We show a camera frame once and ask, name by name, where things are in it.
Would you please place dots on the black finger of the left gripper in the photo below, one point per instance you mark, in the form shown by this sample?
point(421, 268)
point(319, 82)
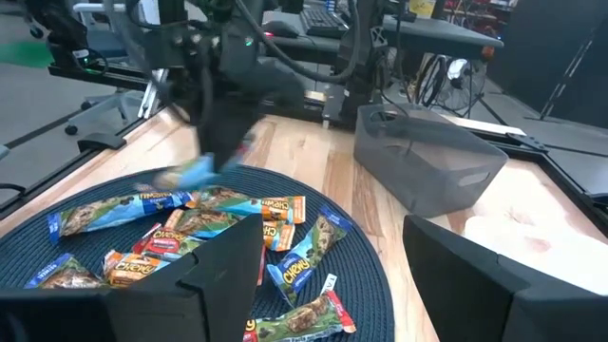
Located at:
point(212, 142)
point(242, 138)

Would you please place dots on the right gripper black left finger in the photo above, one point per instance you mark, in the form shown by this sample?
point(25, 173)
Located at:
point(190, 304)

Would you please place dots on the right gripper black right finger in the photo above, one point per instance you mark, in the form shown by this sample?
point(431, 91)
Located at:
point(475, 294)

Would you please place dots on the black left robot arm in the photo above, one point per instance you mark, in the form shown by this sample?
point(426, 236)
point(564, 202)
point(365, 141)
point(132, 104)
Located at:
point(358, 81)

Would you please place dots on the black computer mouse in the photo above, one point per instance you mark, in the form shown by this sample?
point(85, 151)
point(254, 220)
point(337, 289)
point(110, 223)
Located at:
point(280, 29)

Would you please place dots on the black computer keyboard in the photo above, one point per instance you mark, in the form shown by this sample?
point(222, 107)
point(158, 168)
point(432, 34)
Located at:
point(323, 21)

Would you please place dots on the round dark blue woven mat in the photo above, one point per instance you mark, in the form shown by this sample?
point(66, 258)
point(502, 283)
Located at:
point(366, 271)

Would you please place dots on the grey office chair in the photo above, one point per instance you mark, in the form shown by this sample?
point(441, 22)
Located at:
point(100, 107)

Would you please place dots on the grey translucent plastic bin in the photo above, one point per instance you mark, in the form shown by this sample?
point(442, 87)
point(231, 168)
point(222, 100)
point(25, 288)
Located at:
point(427, 166)

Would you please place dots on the black machine with green light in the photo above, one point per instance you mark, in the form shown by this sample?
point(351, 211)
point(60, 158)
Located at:
point(52, 28)

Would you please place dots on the black office desk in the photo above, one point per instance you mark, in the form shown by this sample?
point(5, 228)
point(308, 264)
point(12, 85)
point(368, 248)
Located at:
point(427, 35)

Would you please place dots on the yellow container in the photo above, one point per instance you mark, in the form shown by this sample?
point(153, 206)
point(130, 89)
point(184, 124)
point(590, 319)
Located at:
point(422, 7)

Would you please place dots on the white floor fan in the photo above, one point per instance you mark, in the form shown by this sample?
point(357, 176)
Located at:
point(451, 83)

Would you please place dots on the black partition panel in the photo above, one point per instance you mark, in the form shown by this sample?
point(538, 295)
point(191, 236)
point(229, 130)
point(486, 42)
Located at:
point(546, 47)

